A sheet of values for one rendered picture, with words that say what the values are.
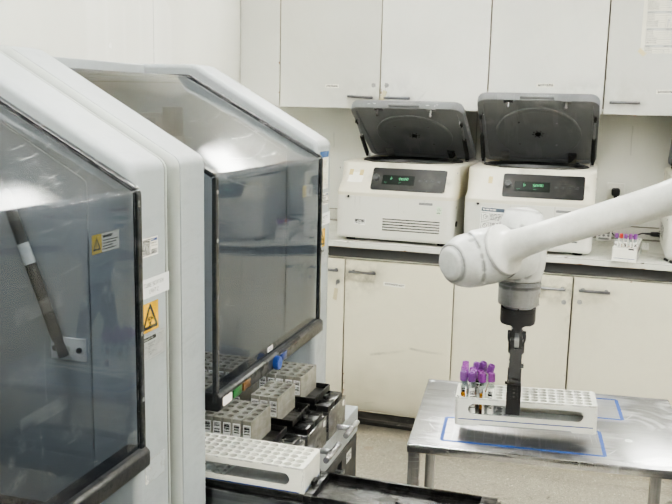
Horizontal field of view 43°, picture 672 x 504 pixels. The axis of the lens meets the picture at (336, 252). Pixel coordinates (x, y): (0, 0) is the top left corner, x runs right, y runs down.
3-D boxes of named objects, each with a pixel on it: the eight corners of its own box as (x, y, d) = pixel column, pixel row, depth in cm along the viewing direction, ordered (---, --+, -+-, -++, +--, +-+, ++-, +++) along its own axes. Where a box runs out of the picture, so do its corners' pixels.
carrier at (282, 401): (287, 406, 203) (287, 381, 202) (295, 407, 202) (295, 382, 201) (268, 422, 192) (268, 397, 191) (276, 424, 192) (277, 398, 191)
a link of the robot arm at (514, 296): (541, 276, 186) (539, 303, 187) (498, 274, 188) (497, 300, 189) (542, 285, 177) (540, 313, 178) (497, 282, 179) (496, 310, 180)
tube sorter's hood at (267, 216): (-12, 380, 174) (-28, 60, 163) (142, 312, 231) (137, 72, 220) (220, 413, 159) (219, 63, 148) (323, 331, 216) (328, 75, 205)
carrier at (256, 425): (262, 428, 189) (262, 402, 188) (271, 430, 188) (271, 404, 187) (241, 448, 178) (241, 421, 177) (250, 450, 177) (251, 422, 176)
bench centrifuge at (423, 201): (334, 239, 398) (337, 99, 387) (373, 222, 456) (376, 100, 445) (452, 248, 380) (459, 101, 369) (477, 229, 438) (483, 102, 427)
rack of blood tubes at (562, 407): (454, 424, 186) (454, 396, 185) (457, 408, 195) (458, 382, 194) (596, 434, 180) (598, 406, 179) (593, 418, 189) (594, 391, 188)
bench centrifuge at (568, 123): (461, 248, 380) (468, 91, 368) (480, 229, 439) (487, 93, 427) (591, 258, 364) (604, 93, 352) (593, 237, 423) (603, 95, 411)
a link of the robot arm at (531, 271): (513, 272, 190) (476, 279, 181) (517, 202, 187) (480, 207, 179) (555, 280, 182) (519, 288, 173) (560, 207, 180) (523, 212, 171)
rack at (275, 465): (160, 476, 168) (160, 446, 167) (184, 457, 177) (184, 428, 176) (303, 500, 159) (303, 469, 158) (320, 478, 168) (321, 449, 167)
